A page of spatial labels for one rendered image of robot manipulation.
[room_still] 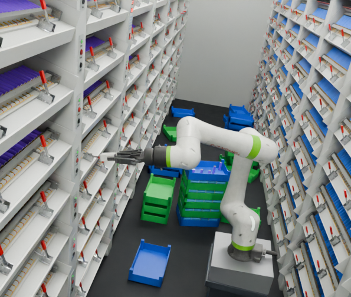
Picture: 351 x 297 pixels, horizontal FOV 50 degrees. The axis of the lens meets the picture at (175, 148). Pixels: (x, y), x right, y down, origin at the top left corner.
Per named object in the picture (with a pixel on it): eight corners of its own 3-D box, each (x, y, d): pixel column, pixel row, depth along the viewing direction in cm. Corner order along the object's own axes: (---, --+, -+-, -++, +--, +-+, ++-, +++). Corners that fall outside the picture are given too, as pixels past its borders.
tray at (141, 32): (147, 41, 254) (156, 22, 248) (125, 58, 199) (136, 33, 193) (120, 27, 252) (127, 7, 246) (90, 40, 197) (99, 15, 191)
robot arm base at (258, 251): (276, 251, 207) (278, 243, 205) (276, 269, 194) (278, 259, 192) (228, 241, 212) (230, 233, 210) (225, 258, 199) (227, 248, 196)
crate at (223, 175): (222, 168, 289) (223, 158, 285) (229, 181, 271) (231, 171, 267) (183, 165, 283) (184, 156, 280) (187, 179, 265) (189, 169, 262)
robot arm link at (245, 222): (245, 232, 212) (250, 202, 205) (259, 249, 198) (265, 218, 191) (224, 235, 207) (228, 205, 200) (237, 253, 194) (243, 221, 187)
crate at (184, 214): (214, 203, 302) (216, 194, 299) (220, 218, 284) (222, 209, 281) (177, 201, 296) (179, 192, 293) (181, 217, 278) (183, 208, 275)
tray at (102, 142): (115, 134, 207) (122, 119, 203) (75, 190, 152) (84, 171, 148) (81, 118, 205) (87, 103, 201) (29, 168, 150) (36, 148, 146)
